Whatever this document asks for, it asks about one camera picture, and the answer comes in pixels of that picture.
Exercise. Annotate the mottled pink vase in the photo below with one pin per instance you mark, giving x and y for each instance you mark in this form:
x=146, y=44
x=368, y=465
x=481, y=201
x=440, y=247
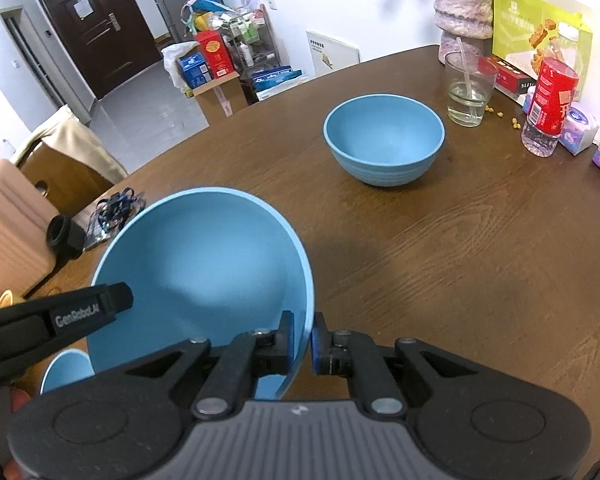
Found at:
x=462, y=10

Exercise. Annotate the beige cloth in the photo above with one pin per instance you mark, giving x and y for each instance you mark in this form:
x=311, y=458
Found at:
x=75, y=145

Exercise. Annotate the red label water bottle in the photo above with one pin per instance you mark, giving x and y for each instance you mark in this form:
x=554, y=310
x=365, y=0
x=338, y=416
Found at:
x=552, y=100

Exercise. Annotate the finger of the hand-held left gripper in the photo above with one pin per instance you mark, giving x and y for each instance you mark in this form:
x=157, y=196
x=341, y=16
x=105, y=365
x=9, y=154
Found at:
x=75, y=315

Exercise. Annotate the blue carton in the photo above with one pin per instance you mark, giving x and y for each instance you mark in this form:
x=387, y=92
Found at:
x=195, y=72

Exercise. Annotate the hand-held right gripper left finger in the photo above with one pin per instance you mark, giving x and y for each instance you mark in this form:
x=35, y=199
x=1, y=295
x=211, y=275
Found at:
x=288, y=345

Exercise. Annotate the brown chair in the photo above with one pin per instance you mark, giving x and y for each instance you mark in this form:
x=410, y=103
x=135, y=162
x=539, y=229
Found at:
x=65, y=185

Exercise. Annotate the dark brown door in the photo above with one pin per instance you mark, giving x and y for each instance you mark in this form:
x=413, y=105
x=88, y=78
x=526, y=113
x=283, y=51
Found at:
x=100, y=25

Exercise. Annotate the black cylinder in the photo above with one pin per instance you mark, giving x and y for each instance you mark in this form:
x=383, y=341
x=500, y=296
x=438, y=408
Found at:
x=62, y=237

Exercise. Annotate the red flat carton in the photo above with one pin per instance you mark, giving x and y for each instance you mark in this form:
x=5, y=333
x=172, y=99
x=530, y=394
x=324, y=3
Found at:
x=510, y=77

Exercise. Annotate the pink ribbed suitcase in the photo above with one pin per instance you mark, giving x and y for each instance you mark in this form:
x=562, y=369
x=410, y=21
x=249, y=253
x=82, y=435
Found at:
x=10, y=240

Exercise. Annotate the white plastic bag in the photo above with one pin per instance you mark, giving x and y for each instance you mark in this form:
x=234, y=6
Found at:
x=172, y=60

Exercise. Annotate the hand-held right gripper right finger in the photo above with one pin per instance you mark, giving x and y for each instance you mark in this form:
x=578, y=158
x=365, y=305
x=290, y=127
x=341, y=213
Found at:
x=318, y=345

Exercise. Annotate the blue ribbed bowl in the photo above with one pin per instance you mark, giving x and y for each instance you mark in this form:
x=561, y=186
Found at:
x=195, y=270
x=65, y=372
x=382, y=140

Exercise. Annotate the white leaning board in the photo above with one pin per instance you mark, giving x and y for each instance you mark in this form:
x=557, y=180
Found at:
x=337, y=55

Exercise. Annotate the green snack bag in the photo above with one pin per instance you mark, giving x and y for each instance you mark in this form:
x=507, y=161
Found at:
x=520, y=25

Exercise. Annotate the scattered yellow kernels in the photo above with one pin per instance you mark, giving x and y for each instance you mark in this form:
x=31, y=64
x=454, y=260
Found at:
x=515, y=121

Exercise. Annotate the clear drinking glass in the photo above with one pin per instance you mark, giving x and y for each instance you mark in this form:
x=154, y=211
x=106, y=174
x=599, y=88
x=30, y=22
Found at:
x=467, y=105

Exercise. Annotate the clear stirring rod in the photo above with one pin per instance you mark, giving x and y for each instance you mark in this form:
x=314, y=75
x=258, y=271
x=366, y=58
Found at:
x=464, y=70

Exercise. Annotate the person's left hand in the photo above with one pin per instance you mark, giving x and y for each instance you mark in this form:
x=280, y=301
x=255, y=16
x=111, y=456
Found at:
x=20, y=401

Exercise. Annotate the teal bag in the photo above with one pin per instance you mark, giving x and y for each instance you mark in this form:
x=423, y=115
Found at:
x=205, y=10

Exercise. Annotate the cardboard box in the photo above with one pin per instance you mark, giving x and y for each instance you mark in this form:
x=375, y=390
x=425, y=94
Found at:
x=220, y=100

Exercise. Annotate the flat blue white box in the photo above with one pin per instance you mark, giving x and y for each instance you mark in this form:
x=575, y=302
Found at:
x=280, y=79

